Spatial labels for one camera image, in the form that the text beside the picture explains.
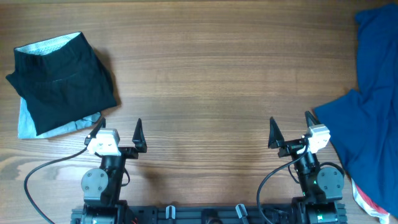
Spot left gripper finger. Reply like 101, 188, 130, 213
84, 118, 106, 145
132, 118, 147, 153

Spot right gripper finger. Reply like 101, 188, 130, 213
268, 117, 284, 148
305, 111, 320, 128

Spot blue t-shirt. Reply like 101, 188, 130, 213
315, 3, 397, 216

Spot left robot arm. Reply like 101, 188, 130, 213
74, 118, 147, 224

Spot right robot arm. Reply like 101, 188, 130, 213
261, 111, 348, 224

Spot black folded shorts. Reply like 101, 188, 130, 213
6, 32, 117, 135

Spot light grey folded garment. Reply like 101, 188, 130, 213
17, 98, 101, 139

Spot red printed t-shirt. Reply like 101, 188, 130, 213
351, 179, 390, 224

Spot left black cable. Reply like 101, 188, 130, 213
24, 146, 90, 224

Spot black cable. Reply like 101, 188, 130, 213
24, 146, 90, 224
256, 146, 309, 224

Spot right black cable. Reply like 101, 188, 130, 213
256, 146, 309, 224

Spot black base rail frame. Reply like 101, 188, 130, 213
70, 203, 348, 224

